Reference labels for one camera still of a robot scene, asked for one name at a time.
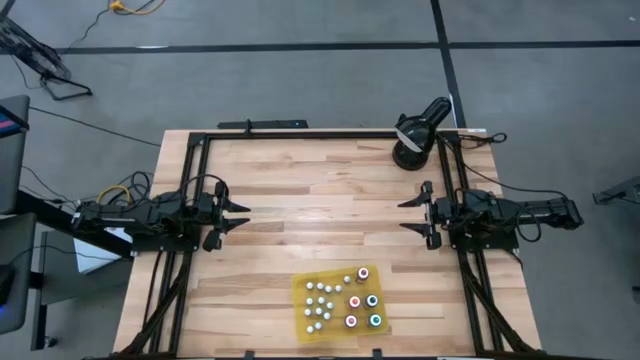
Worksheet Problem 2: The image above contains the white cardboard box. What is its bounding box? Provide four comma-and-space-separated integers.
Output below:
73, 227, 135, 275

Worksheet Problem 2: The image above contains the black desk lamp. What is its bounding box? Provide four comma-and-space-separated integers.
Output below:
391, 96, 454, 172

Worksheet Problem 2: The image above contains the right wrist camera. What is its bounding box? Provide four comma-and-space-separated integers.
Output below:
434, 198, 455, 225

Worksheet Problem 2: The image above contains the yellow coiled cable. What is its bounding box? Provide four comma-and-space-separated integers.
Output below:
96, 184, 132, 206

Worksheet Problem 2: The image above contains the black table beam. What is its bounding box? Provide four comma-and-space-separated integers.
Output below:
14, 189, 134, 259

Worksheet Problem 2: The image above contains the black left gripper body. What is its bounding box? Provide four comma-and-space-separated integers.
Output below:
192, 180, 231, 253

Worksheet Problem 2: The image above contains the laptop screen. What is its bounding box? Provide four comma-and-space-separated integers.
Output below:
0, 110, 29, 139

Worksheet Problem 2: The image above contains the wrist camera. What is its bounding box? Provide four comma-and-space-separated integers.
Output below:
434, 198, 455, 225
198, 196, 217, 222

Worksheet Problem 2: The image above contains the grey side table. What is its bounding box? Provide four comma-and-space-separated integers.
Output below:
0, 94, 31, 216

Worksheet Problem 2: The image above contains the grey stand foot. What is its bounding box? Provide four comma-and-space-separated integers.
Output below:
592, 174, 640, 206

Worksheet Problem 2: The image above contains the long black floor cable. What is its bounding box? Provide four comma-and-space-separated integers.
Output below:
28, 106, 162, 149

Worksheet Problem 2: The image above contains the black upright leg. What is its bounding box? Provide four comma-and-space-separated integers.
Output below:
30, 272, 49, 351

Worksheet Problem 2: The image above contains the black flat bracket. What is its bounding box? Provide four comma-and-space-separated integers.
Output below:
217, 118, 310, 130

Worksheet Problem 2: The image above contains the yellow translucent plastic tray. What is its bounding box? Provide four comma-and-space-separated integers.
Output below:
291, 264, 390, 345

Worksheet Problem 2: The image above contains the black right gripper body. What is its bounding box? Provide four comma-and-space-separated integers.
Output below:
421, 180, 455, 251

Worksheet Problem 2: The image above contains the yellow floor cable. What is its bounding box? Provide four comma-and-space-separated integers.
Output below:
108, 0, 167, 16

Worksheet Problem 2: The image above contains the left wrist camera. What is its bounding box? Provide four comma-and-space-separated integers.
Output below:
198, 196, 217, 222

